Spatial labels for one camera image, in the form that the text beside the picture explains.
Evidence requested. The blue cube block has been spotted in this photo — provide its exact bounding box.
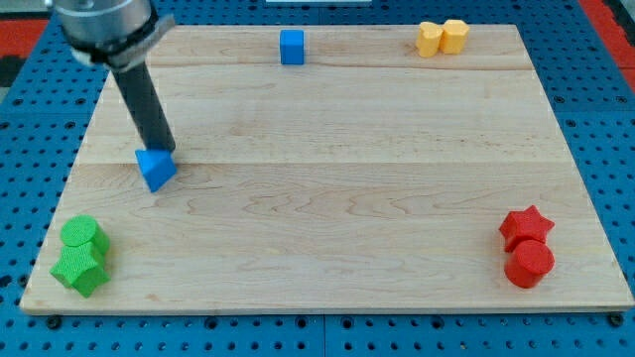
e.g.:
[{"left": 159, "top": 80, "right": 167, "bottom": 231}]
[{"left": 279, "top": 29, "right": 305, "bottom": 65}]

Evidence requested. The blue triangle block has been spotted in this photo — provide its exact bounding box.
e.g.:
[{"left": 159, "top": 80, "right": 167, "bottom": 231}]
[{"left": 135, "top": 150, "right": 177, "bottom": 192}]

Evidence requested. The wooden board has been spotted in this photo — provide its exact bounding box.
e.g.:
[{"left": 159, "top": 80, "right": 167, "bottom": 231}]
[{"left": 20, "top": 25, "right": 634, "bottom": 315}]

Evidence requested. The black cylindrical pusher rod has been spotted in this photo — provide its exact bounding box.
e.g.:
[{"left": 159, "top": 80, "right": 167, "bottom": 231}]
[{"left": 113, "top": 62, "right": 176, "bottom": 153}]

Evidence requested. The yellow hexagon block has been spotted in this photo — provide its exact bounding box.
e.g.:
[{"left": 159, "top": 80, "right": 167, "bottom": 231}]
[{"left": 440, "top": 19, "right": 470, "bottom": 55}]

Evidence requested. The red star block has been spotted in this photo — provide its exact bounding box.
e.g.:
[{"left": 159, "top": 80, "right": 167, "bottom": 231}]
[{"left": 499, "top": 205, "right": 555, "bottom": 253}]

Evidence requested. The red cylinder block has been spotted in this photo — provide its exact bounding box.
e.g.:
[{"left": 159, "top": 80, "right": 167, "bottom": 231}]
[{"left": 504, "top": 240, "right": 556, "bottom": 289}]

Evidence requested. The green cylinder block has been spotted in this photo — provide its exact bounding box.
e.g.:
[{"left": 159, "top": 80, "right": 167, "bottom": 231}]
[{"left": 61, "top": 215, "right": 110, "bottom": 255}]

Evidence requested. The green star block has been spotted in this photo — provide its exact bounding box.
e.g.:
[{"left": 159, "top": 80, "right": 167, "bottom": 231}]
[{"left": 50, "top": 243, "right": 110, "bottom": 298}]

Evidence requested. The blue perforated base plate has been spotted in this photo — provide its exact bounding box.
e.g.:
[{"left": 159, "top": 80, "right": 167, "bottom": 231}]
[{"left": 1, "top": 1, "right": 634, "bottom": 356}]

